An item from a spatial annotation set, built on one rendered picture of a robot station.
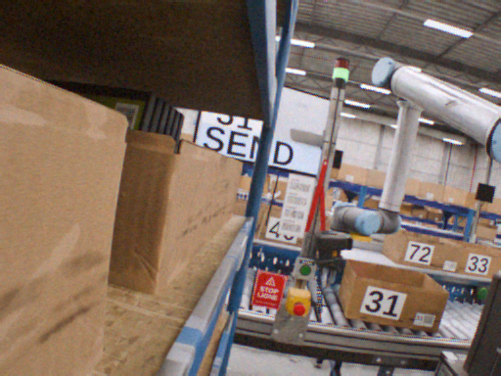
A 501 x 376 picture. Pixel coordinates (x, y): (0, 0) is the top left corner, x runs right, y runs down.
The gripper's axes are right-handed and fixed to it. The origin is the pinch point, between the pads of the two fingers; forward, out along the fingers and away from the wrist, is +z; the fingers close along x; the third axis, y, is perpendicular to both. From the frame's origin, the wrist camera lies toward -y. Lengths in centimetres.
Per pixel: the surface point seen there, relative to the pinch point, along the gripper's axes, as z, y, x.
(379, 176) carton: -81, -481, 178
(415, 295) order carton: -8.1, 22.7, 30.5
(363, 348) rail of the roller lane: 12.6, 30.0, 12.7
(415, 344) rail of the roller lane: 8.7, 30.0, 32.6
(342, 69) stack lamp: -81, 32, -16
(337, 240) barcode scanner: -26.3, 37.3, -8.9
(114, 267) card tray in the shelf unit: -34, 114, -41
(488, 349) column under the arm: -6, 59, 38
